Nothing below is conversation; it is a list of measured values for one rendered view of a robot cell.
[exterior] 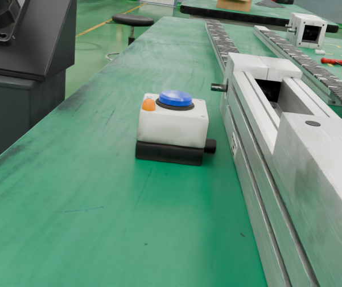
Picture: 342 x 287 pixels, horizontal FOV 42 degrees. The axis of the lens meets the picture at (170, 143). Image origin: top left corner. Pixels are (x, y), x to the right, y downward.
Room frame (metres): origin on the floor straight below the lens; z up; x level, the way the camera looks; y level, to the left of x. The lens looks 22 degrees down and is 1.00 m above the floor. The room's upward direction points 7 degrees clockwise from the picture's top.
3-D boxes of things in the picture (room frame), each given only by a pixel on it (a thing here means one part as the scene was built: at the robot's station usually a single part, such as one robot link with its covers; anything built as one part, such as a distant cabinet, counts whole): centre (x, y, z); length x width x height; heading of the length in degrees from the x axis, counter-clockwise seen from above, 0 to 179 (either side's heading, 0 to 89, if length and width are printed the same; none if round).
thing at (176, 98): (0.52, 0.00, 0.84); 0.04 x 0.04 x 0.02
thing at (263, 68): (0.69, -0.11, 0.83); 0.12 x 0.09 x 0.10; 91
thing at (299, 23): (1.63, -0.41, 0.83); 0.11 x 0.10 x 0.10; 92
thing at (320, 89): (1.33, -0.30, 0.79); 0.96 x 0.04 x 0.03; 1
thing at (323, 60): (1.25, -0.45, 0.79); 0.16 x 0.08 x 0.02; 10
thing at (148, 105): (0.49, 0.03, 0.85); 0.01 x 0.01 x 0.01
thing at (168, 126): (0.52, -0.01, 0.81); 0.10 x 0.08 x 0.06; 91
